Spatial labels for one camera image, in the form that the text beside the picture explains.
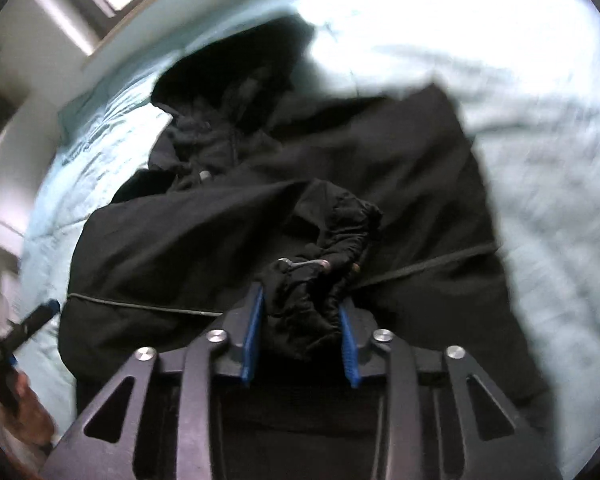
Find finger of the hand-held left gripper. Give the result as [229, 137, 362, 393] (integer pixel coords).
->
[0, 299, 62, 347]

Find black jacket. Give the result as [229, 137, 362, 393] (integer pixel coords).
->
[57, 16, 556, 441]

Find bed with light blue sheet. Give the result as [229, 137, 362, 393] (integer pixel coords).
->
[15, 0, 600, 480]

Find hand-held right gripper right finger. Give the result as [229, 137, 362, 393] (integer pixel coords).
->
[338, 299, 562, 480]

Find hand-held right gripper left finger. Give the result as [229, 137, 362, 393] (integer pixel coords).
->
[40, 284, 267, 480]

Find person's left hand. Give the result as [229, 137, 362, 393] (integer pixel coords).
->
[7, 375, 58, 453]

